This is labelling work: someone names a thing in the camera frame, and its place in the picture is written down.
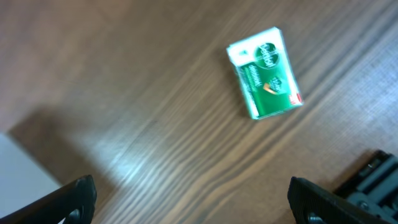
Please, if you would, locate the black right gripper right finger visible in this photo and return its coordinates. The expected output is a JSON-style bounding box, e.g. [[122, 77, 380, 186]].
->
[[287, 177, 397, 224]]

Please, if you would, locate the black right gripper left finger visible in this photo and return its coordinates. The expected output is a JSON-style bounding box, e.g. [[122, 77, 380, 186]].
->
[[1, 175, 97, 224]]

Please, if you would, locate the green soap box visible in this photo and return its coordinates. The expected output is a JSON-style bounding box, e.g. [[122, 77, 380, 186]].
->
[[226, 27, 304, 120]]

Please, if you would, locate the white cardboard box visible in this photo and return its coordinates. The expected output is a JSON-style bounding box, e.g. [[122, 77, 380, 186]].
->
[[1, 133, 62, 217]]

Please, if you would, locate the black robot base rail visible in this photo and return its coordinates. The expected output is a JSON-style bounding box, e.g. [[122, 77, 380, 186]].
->
[[334, 150, 397, 223]]

